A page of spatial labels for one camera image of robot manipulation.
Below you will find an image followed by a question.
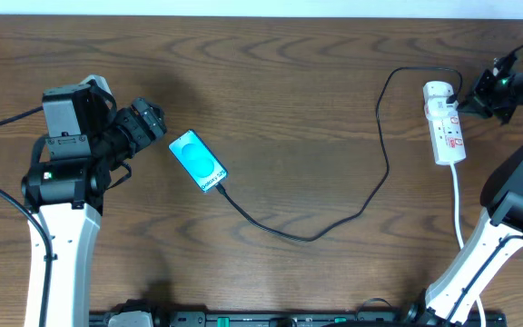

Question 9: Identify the turquoise screen smartphone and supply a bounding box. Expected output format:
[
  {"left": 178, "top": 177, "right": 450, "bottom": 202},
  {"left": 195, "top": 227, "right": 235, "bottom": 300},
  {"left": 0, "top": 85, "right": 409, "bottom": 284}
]
[{"left": 169, "top": 129, "right": 228, "bottom": 193}]

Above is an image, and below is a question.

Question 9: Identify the black charging cable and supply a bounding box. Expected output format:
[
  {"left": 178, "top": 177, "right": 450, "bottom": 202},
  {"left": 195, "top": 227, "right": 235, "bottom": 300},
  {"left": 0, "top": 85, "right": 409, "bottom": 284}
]
[{"left": 215, "top": 66, "right": 465, "bottom": 244}]

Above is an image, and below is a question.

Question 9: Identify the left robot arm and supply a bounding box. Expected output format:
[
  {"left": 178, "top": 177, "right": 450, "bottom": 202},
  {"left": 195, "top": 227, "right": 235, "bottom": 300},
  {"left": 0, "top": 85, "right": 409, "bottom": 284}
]
[{"left": 21, "top": 74, "right": 166, "bottom": 326}]

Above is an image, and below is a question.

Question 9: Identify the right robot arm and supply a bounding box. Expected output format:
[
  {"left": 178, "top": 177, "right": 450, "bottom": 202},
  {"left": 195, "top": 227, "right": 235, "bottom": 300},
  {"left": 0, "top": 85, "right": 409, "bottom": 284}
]
[{"left": 400, "top": 51, "right": 523, "bottom": 326}]

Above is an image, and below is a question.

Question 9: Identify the white USB charger plug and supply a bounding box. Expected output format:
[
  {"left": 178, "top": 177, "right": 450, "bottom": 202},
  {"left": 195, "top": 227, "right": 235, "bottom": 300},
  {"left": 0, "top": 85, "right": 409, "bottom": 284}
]
[{"left": 423, "top": 81, "right": 458, "bottom": 121}]

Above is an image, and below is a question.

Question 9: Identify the white power strip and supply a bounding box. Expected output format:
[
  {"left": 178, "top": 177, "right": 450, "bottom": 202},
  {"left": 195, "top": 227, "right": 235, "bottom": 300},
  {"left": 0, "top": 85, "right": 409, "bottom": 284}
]
[{"left": 424, "top": 104, "right": 466, "bottom": 165}]

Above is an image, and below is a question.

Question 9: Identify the black right camera cable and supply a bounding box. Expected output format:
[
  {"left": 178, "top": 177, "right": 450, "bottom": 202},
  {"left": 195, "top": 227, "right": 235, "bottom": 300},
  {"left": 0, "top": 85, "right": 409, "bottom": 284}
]
[{"left": 442, "top": 233, "right": 523, "bottom": 326}]

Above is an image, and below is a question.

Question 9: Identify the black camera cable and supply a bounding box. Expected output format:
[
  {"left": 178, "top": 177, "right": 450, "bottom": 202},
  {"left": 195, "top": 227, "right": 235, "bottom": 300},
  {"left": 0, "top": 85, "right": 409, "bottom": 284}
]
[
  {"left": 442, "top": 233, "right": 523, "bottom": 326},
  {"left": 0, "top": 106, "right": 57, "bottom": 327}
]

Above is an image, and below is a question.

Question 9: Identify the black left camera cable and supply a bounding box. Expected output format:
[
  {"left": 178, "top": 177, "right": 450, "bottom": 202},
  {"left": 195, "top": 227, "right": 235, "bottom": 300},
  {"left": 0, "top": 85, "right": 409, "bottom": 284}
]
[{"left": 0, "top": 106, "right": 57, "bottom": 327}]

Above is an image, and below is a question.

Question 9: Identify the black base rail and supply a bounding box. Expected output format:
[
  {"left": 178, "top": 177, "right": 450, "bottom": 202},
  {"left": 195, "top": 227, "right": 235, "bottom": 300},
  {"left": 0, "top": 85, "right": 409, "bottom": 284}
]
[{"left": 88, "top": 297, "right": 508, "bottom": 327}]

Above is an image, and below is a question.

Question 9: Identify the white power strip cord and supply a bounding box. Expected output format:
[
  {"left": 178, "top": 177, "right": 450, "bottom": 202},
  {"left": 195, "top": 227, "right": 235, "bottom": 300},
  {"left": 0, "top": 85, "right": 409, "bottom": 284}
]
[{"left": 449, "top": 163, "right": 488, "bottom": 327}]

